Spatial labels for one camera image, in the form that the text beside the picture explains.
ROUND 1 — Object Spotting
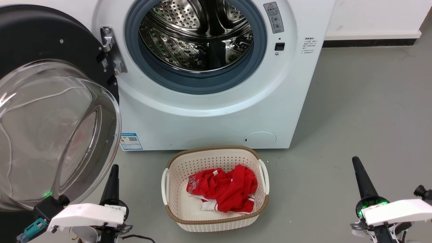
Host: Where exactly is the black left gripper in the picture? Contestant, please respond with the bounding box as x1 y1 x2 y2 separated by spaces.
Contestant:
70 164 133 243

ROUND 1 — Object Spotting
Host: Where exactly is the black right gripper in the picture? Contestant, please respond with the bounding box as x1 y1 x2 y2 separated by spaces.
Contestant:
351 156 410 243

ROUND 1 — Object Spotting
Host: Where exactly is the black round glass washer door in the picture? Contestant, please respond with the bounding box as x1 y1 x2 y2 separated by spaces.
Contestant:
0 4 123 237

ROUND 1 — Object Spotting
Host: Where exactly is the white front-load washing machine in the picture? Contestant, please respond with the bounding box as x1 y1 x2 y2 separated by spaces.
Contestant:
51 0 337 151

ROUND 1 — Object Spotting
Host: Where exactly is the metal door hinge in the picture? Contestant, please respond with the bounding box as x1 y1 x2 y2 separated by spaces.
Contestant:
100 26 128 75

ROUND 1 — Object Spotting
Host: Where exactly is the blue energy label sticker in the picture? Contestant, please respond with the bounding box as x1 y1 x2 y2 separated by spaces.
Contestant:
119 133 143 151

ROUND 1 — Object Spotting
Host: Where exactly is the beige plastic laundry basket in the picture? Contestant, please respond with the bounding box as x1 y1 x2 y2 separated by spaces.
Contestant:
161 145 270 233

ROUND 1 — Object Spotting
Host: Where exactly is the round white filter cover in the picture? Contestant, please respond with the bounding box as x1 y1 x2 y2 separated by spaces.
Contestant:
244 132 277 147

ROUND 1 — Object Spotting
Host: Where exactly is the red sports jersey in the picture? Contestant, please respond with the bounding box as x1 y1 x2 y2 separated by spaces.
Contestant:
186 164 258 214

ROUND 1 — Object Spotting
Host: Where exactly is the grey warning sticker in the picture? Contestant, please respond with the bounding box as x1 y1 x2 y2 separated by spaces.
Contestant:
263 2 285 34

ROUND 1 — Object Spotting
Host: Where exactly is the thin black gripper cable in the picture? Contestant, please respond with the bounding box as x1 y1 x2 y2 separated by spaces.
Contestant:
120 234 156 243

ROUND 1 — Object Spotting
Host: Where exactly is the teal cable connector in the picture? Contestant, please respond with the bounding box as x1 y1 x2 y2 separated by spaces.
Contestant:
17 217 48 243

